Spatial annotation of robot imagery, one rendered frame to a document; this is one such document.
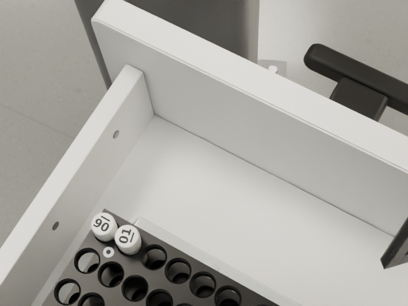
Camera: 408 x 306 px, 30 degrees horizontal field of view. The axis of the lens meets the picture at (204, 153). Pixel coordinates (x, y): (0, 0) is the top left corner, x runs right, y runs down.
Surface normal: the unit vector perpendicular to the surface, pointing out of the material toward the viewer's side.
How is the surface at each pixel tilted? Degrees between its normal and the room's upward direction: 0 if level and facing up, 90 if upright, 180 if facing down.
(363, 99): 0
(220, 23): 90
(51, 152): 0
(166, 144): 0
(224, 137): 90
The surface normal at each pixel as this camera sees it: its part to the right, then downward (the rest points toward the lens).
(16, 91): -0.04, -0.37
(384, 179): -0.50, 0.81
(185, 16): -0.12, 0.92
